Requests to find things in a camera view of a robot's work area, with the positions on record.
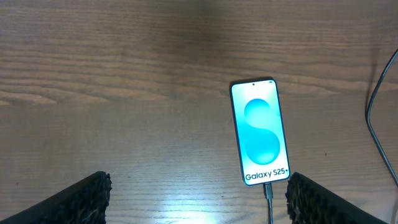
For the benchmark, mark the blue Galaxy smartphone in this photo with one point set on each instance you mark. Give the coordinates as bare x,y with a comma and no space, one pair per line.
259,129

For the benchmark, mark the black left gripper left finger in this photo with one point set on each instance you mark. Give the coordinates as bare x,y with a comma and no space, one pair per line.
83,202

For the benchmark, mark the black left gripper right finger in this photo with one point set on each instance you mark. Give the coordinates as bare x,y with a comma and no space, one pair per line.
309,202

